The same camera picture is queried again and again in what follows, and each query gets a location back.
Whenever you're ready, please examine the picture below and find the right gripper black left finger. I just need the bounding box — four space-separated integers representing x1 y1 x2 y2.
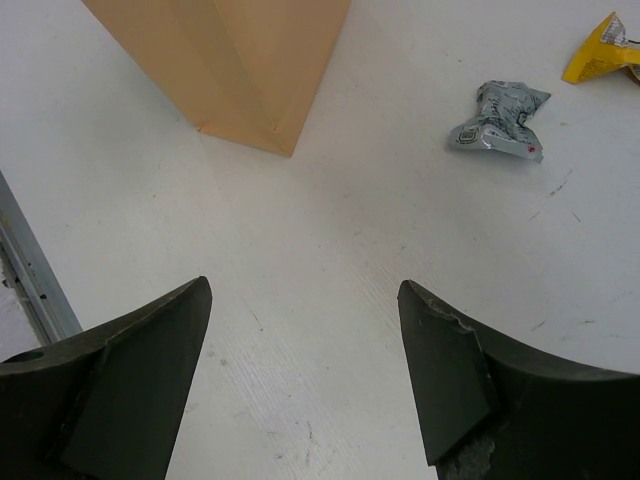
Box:
1 276 212 479

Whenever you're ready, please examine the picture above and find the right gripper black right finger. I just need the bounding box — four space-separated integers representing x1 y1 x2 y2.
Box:
397 280 639 479

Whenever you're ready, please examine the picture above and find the silver wrapper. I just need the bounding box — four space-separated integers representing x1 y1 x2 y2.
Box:
447 80 551 163

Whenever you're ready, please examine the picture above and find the brown paper bag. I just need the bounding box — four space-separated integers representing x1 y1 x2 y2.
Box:
85 0 350 156

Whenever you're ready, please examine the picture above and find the small yellow candy wrapper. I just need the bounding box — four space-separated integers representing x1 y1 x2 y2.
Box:
562 12 639 84

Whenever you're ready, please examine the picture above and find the aluminium front rail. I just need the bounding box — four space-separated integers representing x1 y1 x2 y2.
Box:
1 179 82 344

